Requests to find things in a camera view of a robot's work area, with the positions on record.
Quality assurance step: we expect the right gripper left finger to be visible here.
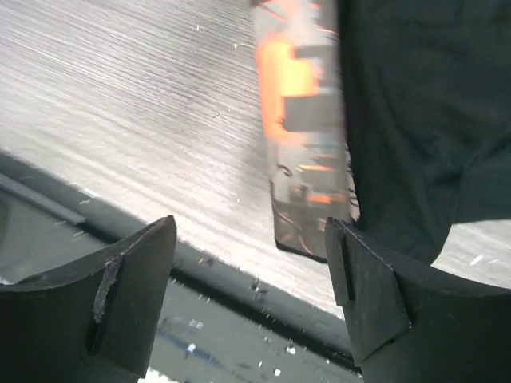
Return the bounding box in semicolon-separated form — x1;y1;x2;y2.
1;216;176;382

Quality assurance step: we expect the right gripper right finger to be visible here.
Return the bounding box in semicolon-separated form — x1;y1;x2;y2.
325;219;510;382

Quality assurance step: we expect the black t shirt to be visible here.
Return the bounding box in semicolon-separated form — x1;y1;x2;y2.
251;0;511;267

